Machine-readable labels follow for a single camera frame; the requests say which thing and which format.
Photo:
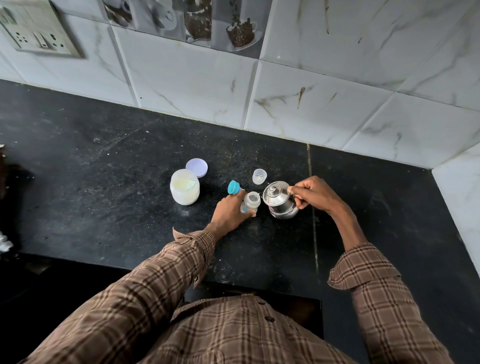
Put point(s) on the person's left thumb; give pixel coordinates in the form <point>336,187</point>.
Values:
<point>249,215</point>

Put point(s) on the person's left hand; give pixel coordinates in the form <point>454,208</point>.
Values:
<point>227,215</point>

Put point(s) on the white plastic powder jar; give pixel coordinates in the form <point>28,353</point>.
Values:
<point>184,187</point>

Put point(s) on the person's right thumb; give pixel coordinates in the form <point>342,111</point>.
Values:
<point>298,188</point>

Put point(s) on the clear baby feeding bottle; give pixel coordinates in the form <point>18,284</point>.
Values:
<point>251,200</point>

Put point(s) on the small steel kettle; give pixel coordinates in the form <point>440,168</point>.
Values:
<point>279,200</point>

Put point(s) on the clear plastic bottle cap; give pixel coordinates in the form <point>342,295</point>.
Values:
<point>259,176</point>

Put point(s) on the white wall socket plate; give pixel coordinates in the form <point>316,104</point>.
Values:
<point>35,28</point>

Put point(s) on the brown plaid shirt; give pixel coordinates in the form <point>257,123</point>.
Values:
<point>232,333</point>

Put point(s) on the person's left forearm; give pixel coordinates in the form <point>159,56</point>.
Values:
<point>168,270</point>

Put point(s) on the person's right hand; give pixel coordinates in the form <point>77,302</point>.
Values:
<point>318,193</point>

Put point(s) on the lavender jar lid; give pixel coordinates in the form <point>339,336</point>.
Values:
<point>197,167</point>

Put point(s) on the white crumpled plastic wrapper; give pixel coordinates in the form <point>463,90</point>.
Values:
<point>4,242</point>

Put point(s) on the person's right forearm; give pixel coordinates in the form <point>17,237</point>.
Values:
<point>375,285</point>

